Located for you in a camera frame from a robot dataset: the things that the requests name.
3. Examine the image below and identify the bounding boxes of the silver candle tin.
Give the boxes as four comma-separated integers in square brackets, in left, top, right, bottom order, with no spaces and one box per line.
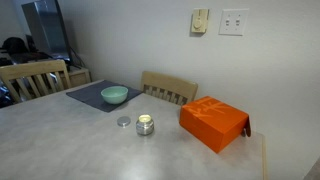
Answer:
[135,114,155,136]

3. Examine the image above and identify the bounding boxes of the mint green bowl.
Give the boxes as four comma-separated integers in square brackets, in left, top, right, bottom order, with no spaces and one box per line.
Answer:
[100,85,129,105]

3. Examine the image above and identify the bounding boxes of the orange cardboard box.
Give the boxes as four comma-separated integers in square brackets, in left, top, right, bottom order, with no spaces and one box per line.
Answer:
[179,95,252,154]

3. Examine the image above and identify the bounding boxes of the dark blue cloth placemat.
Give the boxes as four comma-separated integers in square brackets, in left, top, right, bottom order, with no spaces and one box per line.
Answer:
[65,79,144,113]

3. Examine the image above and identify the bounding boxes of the light wooden cabinet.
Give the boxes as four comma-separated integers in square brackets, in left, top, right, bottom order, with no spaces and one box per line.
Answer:
[59,65,92,89]

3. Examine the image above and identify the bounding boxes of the dark standing panel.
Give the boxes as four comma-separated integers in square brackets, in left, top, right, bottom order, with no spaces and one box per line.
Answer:
[21,0,73,62]

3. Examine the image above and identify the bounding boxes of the black bag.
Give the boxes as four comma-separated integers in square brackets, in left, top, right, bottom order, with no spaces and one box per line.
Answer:
[1,36,28,56]

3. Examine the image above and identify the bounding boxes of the beige wall thermostat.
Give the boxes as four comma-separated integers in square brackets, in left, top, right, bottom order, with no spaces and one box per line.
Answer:
[190,8,210,34]

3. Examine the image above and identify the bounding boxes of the thin black cables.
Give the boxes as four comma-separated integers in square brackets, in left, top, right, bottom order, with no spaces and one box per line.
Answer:
[69,46,87,69]

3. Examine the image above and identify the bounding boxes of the white light switch plate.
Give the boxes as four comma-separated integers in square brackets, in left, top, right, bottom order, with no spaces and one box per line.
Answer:
[218,8,250,37]

